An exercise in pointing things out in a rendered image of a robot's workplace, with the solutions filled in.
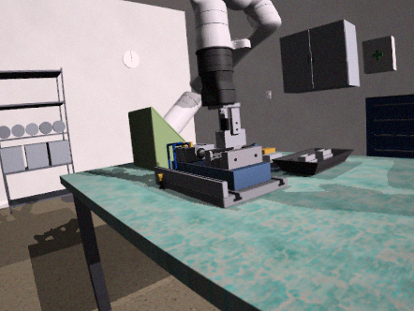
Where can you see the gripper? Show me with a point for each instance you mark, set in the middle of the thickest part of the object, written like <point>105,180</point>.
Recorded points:
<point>215,65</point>

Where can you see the yellow block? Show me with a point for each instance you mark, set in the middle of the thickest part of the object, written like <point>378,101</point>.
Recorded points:
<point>265,151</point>

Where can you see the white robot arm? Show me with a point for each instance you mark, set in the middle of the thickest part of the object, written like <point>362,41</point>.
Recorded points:
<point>264,20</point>

